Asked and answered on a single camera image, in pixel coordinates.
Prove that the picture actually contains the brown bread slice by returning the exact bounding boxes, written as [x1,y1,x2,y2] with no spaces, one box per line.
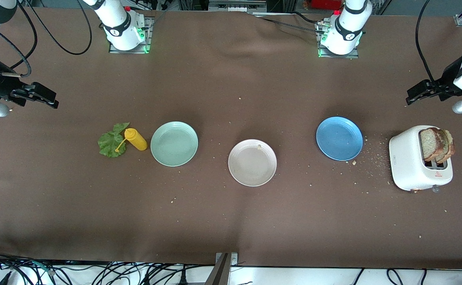
[436,129,456,164]
[419,127,440,162]

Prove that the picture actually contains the green lettuce leaf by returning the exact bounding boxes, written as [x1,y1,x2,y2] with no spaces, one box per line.
[97,122,130,158]

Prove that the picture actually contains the yellow mustard squeeze bottle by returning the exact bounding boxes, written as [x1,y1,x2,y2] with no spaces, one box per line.
[115,128,148,153]

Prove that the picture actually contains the blue plate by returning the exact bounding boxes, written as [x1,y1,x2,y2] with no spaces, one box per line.
[316,116,363,162]

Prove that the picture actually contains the mint green plate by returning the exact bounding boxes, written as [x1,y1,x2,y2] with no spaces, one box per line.
[150,121,199,167]

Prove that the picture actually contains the beige plate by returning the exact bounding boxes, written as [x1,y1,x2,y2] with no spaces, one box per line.
[228,139,278,187]

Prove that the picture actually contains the white two-slot toaster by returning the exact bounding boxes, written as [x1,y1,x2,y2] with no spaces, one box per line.
[389,125,454,193]

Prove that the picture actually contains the red box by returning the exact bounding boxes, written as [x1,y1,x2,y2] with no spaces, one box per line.
[309,0,343,11]

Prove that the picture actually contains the brown tablecloth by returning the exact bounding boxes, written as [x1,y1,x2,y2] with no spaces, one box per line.
[0,7,462,270]

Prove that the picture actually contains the grey power strip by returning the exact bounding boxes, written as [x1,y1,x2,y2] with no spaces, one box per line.
[208,0,268,12]

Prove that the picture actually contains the dark metal pole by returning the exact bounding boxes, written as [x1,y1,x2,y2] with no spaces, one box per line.
[204,253,231,285]

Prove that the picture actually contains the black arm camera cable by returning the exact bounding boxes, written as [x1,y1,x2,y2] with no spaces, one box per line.
[0,0,93,78]
[415,0,462,86]

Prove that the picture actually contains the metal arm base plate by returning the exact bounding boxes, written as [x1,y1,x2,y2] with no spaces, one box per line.
[109,16,152,54]
[316,20,360,59]

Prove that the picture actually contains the black base power cable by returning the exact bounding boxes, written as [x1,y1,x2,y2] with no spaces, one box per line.
[253,11,324,32]

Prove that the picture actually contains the tangled black floor cables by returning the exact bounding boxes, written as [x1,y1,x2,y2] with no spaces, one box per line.
[0,249,203,285]

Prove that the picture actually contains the silver metal bracket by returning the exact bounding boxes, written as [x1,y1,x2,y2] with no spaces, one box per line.
[215,252,239,266]

